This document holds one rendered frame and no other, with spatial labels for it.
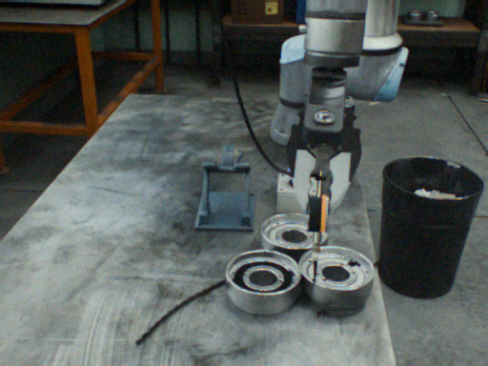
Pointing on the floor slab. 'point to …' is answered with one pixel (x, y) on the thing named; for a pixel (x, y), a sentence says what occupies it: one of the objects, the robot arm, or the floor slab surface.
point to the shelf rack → (421, 36)
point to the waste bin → (425, 223)
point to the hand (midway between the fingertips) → (318, 205)
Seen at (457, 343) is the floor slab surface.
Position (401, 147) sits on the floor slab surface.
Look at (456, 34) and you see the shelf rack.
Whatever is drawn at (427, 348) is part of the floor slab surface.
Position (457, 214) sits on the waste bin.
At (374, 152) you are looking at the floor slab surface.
